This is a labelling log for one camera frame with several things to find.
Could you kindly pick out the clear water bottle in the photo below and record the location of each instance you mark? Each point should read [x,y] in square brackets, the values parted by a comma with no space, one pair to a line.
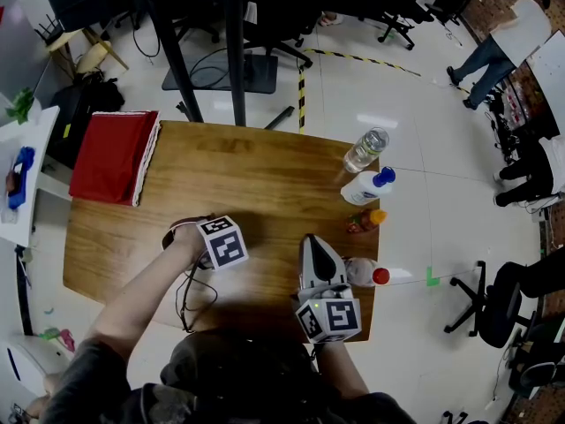
[364,150]

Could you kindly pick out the person's left forearm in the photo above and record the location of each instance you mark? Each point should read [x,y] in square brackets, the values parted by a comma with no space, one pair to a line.
[141,289]

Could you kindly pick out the white board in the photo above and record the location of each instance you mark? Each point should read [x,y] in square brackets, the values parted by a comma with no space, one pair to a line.
[549,73]

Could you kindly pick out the black bag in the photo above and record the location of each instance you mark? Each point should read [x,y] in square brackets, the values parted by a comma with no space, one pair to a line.
[92,95]

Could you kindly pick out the white round appliance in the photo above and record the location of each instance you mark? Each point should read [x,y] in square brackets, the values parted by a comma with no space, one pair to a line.
[26,369]

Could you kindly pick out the white side table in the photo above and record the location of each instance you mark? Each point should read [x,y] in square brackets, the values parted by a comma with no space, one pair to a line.
[39,148]

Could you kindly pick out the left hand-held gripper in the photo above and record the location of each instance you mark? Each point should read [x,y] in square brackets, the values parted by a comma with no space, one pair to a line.
[223,245]

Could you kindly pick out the black slanted stand pole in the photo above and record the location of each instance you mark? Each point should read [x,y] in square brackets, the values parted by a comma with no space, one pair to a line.
[174,60]

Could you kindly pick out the person's dark shirt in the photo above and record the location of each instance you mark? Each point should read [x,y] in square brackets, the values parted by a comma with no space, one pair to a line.
[238,382]

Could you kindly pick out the black bar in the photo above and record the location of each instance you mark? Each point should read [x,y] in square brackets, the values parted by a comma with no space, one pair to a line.
[279,118]

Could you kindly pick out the yellow black floor tape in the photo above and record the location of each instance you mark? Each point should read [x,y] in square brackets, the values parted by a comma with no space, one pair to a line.
[302,104]

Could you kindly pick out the black upright stand pole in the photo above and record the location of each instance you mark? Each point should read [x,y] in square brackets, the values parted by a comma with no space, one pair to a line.
[236,60]

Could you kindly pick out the green plant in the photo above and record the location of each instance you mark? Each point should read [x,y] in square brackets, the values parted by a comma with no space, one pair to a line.
[21,106]

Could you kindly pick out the wooden stool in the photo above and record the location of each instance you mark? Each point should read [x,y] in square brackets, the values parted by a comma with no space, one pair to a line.
[95,53]

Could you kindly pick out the black office chair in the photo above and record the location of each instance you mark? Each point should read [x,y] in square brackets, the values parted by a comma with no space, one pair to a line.
[397,27]
[499,307]
[278,33]

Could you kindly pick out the black stand base plate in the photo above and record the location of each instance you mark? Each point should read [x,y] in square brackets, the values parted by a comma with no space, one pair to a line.
[260,77]

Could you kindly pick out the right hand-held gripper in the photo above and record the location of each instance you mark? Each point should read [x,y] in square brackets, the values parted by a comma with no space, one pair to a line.
[340,318]

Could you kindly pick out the person's right forearm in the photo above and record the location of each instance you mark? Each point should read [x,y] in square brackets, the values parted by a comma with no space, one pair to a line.
[340,365]

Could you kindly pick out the red folded cloth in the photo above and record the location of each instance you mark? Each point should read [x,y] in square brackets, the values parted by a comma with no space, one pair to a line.
[110,157]

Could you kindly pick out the orange cap sauce bottle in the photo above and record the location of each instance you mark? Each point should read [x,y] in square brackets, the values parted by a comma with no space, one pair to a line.
[359,223]

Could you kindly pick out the green floor tape mark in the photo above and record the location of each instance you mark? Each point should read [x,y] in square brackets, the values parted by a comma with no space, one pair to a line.
[432,278]

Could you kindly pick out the blue cloth item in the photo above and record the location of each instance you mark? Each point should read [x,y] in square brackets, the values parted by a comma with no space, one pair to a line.
[24,161]

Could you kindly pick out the red cap plastic bottle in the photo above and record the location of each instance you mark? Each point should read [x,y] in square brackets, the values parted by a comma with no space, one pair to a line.
[362,271]

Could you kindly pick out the white bottle with blue cap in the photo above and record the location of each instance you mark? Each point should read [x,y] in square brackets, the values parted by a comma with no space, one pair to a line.
[359,189]

